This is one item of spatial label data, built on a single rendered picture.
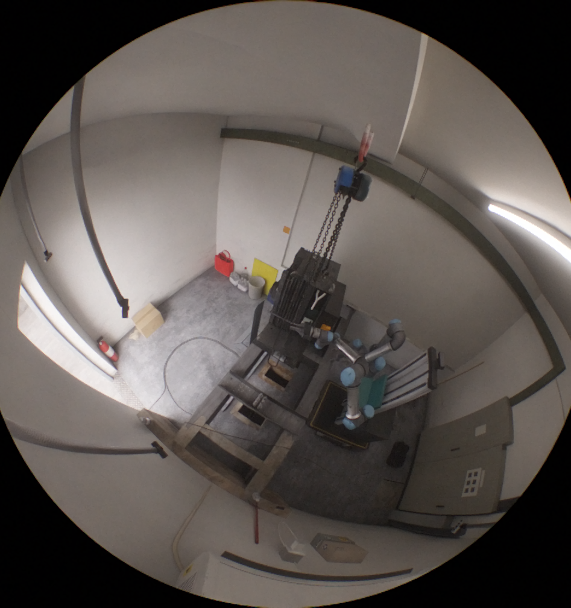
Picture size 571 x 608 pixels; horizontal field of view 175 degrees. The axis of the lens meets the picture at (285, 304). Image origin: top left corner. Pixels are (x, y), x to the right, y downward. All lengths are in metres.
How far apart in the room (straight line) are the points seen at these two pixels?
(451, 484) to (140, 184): 5.15
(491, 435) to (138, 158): 5.07
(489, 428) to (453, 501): 0.97
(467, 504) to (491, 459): 0.57
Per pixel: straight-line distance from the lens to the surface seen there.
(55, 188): 2.35
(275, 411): 1.90
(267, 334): 1.92
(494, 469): 2.83
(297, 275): 1.44
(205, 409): 1.90
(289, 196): 2.59
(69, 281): 2.63
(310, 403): 2.02
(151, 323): 3.06
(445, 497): 3.08
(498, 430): 2.92
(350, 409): 1.46
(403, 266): 2.57
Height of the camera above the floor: 2.52
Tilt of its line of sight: 47 degrees down
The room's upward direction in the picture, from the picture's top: 19 degrees clockwise
